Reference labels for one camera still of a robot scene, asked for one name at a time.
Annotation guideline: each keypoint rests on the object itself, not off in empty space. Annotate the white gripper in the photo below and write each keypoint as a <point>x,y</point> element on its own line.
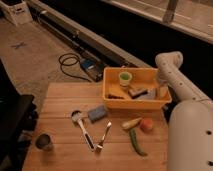
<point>162,87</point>

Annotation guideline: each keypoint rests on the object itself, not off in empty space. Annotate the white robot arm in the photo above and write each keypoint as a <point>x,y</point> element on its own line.
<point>190,137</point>

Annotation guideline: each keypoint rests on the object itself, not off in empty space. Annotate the small green cup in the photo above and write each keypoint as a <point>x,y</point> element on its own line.
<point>125,78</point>

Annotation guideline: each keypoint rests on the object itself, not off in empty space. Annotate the metal cup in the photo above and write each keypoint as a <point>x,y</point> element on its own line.
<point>44,142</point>

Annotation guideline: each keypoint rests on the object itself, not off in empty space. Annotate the brown scrub brush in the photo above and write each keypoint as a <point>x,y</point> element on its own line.
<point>134,93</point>

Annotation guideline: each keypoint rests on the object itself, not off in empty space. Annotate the yellow plastic bin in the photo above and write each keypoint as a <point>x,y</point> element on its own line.
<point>141,78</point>

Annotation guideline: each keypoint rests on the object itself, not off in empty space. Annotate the orange toy fruit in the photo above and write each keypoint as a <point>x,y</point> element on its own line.
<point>146,124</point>

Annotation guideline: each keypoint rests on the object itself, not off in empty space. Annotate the dark object in bin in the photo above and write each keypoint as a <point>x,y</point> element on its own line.
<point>111,96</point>

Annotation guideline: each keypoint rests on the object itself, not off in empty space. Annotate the green toy pepper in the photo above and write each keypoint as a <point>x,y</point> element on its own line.
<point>134,143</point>

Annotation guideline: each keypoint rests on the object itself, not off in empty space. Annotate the blue sponge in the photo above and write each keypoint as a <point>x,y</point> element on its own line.
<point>97,113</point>

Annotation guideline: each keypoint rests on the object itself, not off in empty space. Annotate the blue power box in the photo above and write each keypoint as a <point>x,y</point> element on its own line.
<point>87,64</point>

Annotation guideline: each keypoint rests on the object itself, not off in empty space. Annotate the metal fork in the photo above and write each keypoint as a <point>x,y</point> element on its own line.
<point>99,146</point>

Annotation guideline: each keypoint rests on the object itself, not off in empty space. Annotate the black chair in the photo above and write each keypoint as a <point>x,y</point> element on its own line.
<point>15,110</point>

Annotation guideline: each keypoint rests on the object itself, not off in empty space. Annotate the white cardboard box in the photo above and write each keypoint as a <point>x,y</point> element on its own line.
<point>17,14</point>

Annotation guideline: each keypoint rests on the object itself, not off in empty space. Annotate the white-handled kitchen spoon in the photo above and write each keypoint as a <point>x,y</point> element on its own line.
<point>78,119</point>

